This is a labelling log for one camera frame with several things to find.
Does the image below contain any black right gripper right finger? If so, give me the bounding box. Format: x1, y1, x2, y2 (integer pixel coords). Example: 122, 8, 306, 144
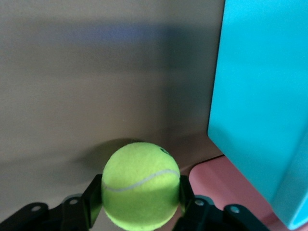
177, 175, 268, 231

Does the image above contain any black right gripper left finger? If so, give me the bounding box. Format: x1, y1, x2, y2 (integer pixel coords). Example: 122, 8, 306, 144
0, 174, 104, 231

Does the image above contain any yellow-green tennis ball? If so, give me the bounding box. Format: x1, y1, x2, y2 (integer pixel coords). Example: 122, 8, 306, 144
101, 141, 181, 231

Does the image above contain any pink plastic bin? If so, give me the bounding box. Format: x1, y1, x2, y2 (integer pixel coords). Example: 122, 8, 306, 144
188, 155, 291, 231

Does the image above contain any blue plastic bin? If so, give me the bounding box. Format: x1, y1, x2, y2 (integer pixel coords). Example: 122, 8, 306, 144
207, 0, 308, 231

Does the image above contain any brown table cover sheet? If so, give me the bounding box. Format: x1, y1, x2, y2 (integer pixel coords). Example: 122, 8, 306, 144
0, 0, 226, 217

